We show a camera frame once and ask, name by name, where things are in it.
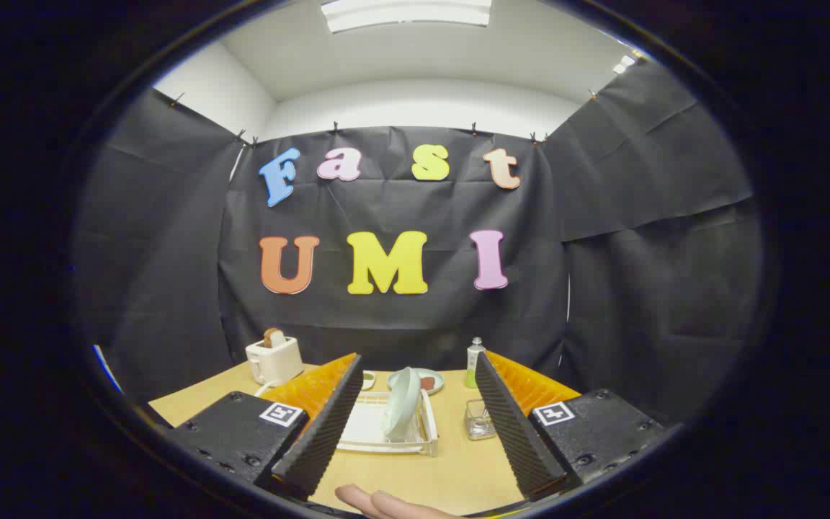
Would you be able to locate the green and white bottle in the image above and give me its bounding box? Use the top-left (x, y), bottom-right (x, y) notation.
top-left (465, 337), bottom-right (486, 389)

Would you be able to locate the pale green plate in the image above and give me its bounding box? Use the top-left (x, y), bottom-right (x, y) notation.
top-left (380, 367), bottom-right (423, 442)

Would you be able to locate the white dish rack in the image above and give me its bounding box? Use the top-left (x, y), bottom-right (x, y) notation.
top-left (336, 389), bottom-right (439, 456)

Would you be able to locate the black backdrop cloth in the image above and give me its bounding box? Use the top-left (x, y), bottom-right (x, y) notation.
top-left (73, 58), bottom-right (762, 426)

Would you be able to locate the metal wire basket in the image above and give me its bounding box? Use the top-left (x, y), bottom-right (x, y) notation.
top-left (464, 399), bottom-right (496, 440)

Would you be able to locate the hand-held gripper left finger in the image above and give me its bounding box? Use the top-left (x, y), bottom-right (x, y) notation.
top-left (163, 352), bottom-right (364, 502)

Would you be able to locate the white toaster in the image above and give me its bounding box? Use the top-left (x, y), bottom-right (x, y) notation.
top-left (245, 335), bottom-right (305, 386)

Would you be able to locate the small green food plate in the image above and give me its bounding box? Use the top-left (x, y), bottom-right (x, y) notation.
top-left (408, 368), bottom-right (445, 396)

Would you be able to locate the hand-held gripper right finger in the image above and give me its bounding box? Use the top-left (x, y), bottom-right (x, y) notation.
top-left (474, 350), bottom-right (666, 502)

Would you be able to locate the long ceiling light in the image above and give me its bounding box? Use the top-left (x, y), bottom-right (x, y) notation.
top-left (320, 0), bottom-right (494, 34)

